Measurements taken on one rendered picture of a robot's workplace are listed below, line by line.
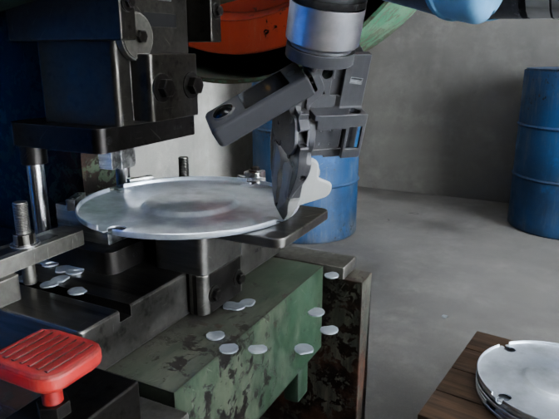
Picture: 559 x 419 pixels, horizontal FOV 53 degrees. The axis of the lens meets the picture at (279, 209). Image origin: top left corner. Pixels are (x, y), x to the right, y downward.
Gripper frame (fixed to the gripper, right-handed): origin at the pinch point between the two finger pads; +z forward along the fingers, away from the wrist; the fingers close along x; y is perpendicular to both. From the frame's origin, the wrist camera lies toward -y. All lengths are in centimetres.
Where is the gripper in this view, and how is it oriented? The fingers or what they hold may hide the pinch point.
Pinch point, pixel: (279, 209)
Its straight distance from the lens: 67.8
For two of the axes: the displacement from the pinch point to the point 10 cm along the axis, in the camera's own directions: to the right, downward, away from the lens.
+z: -1.1, 8.3, 5.5
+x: -3.3, -5.5, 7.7
